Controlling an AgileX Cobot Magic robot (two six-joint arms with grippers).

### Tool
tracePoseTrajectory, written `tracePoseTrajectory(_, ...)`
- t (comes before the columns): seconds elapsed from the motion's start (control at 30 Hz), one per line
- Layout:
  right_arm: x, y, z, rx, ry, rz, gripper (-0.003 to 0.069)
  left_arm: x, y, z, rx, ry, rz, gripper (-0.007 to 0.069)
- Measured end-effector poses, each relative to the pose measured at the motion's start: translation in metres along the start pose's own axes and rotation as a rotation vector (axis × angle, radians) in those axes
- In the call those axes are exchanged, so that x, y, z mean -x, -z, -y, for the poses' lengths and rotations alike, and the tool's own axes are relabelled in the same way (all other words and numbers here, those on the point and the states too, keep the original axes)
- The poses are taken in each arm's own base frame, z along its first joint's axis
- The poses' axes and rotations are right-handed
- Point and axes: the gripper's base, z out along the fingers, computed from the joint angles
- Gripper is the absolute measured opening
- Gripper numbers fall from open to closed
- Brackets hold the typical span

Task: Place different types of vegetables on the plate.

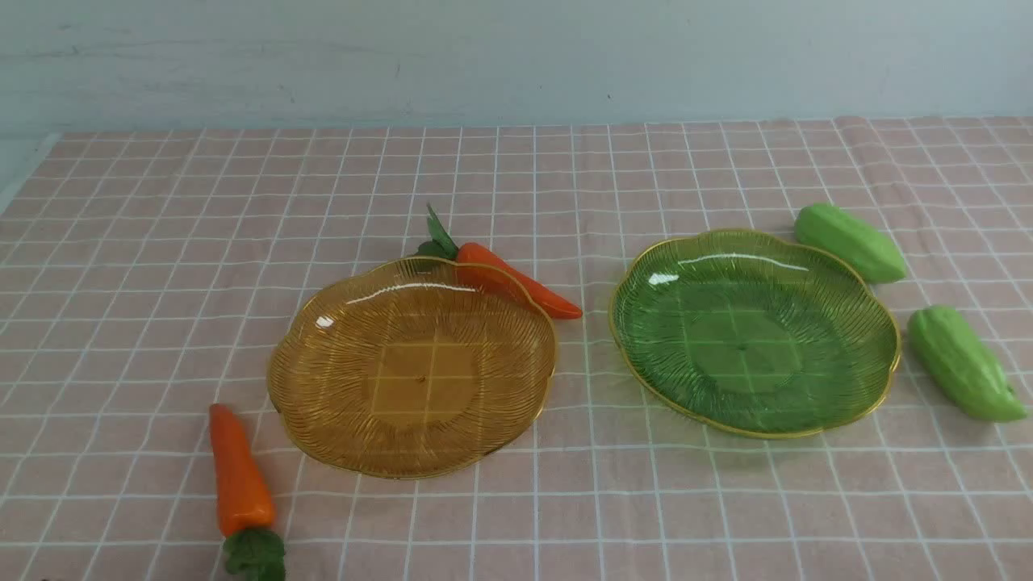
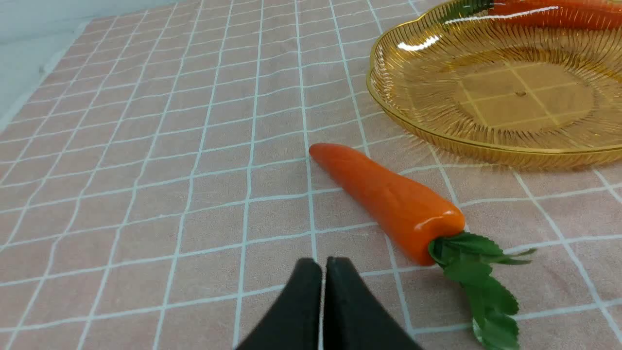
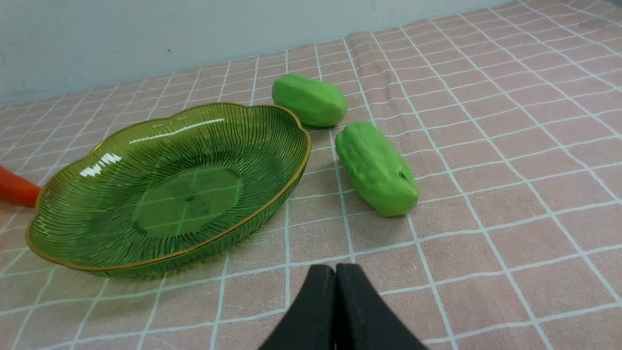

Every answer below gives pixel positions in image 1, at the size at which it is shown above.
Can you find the orange carrot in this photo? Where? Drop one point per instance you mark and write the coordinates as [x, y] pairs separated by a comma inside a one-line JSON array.
[[516, 278], [244, 504]]

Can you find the green glass plate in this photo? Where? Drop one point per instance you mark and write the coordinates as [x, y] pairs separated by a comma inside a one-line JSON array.
[[754, 335]]

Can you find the green bitter gourd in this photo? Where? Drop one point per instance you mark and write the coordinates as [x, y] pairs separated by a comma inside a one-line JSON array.
[[967, 371], [873, 255]]

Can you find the amber glass plate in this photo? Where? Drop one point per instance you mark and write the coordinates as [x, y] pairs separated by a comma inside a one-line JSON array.
[[414, 369]]

